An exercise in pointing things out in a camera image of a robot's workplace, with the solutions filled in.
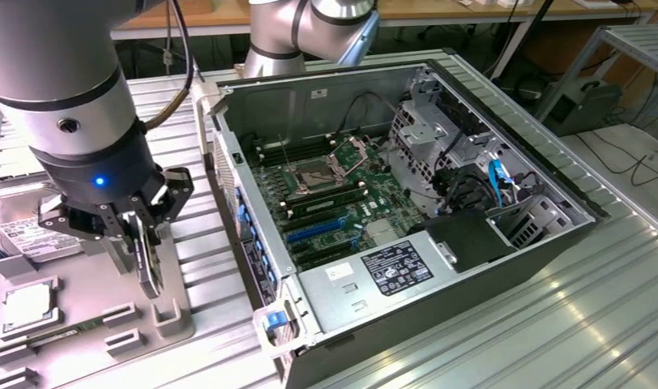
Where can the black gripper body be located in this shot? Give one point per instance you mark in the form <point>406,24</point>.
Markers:
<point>97,182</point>

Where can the black graphics card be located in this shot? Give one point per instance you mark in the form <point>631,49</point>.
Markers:
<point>147,271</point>

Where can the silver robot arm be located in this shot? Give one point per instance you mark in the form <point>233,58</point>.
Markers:
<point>53,61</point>

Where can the silver hard disk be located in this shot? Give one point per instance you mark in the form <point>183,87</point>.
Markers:
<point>31,239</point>

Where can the blue slot retention clip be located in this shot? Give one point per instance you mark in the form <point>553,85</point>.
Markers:
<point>242,210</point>
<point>257,246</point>
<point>265,261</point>
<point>273,278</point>

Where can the grey parts rack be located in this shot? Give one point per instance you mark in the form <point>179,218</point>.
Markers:
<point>91,291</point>

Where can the silver CPU chip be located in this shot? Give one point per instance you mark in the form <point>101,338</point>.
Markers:
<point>29,306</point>

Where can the thin metal locking lever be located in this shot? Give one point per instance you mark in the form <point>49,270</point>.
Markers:
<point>286,150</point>

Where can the CPU socket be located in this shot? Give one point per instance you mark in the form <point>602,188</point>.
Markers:
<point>314,178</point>

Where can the black RAM slot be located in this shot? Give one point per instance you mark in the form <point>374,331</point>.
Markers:
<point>307,155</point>
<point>307,150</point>
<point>318,199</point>
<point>307,141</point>
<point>307,146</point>
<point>318,194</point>

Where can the long black expansion slot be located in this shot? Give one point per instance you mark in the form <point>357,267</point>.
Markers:
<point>329,258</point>
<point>323,250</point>
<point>311,221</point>

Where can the silver socket cover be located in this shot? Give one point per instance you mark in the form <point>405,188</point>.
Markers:
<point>342,148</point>

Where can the blue case latch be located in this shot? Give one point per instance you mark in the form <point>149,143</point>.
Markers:
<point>274,319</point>

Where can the green motherboard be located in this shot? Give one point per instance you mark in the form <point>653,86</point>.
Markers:
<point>373,210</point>

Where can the silver chipset heatsink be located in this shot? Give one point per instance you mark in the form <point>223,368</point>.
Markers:
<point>383,230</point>

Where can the silver power supply unit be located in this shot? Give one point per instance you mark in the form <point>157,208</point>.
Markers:
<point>339,308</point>

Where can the perforated metal disk bay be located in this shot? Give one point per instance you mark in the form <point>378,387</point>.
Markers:
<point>415,133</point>

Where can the black plastic shroud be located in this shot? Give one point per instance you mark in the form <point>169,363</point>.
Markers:
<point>459,239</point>

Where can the open black PC case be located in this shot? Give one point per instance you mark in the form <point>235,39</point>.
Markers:
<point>415,332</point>

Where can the slotted metal disk bay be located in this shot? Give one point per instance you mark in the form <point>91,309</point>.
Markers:
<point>529,219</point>

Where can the long wooden desk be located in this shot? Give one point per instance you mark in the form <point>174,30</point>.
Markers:
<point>470,12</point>

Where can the black floor device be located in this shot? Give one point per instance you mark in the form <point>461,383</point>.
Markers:
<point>589,105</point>

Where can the white round table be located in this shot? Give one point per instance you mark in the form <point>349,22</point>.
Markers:
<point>605,182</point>

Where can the metal slat shelf frame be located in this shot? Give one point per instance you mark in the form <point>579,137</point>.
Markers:
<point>642,44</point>

